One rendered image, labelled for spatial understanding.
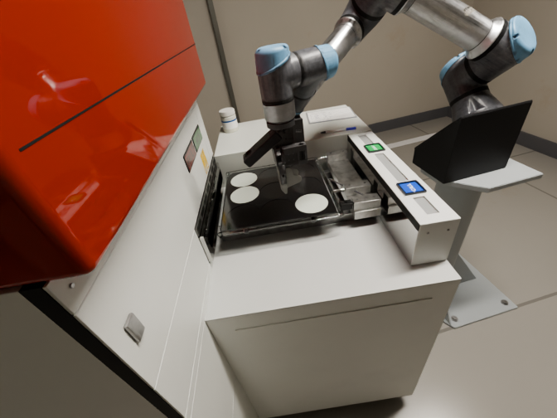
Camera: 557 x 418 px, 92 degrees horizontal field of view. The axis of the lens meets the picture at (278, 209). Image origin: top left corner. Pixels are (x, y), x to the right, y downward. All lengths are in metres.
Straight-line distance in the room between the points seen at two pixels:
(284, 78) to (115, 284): 0.49
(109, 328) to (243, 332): 0.42
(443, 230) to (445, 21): 0.60
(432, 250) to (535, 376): 1.05
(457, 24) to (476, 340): 1.34
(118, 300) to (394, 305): 0.61
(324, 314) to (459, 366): 0.98
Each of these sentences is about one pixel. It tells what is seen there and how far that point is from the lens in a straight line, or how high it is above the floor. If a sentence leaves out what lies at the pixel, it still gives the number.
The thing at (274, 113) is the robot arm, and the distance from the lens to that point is 0.64.
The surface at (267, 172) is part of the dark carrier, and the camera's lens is 1.04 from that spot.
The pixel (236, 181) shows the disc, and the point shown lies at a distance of 1.02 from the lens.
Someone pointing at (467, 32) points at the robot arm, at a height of 1.26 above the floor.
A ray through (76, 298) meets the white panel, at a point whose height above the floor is 1.18.
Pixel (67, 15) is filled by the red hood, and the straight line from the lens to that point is 0.39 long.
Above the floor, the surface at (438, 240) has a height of 0.90.
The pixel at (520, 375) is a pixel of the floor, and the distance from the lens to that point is 1.71.
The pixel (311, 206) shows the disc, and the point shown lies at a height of 0.90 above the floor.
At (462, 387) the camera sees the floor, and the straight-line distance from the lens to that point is 1.58.
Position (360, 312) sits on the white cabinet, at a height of 0.75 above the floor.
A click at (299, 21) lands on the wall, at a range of 3.01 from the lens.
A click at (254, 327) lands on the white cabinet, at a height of 0.76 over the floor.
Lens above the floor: 1.39
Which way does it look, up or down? 37 degrees down
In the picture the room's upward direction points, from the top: 10 degrees counter-clockwise
